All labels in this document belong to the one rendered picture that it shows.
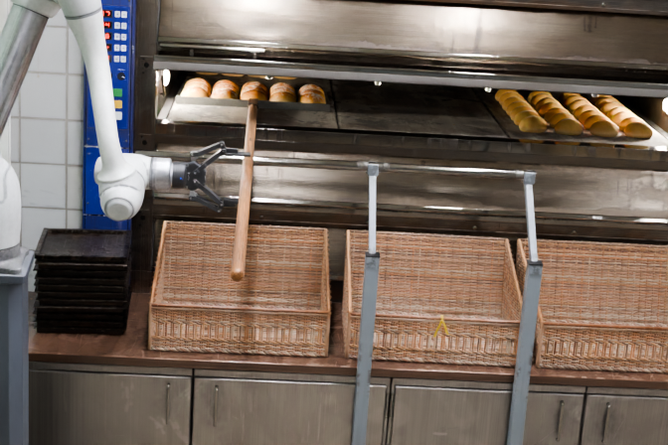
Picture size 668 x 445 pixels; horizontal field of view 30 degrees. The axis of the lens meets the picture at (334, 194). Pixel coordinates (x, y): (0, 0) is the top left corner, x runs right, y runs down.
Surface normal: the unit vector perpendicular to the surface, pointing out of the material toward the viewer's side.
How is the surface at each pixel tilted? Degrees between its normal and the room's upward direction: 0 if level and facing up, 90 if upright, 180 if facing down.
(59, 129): 90
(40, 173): 90
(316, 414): 90
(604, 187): 70
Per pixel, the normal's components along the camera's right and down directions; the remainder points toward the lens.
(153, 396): 0.04, 0.27
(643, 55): 0.05, -0.07
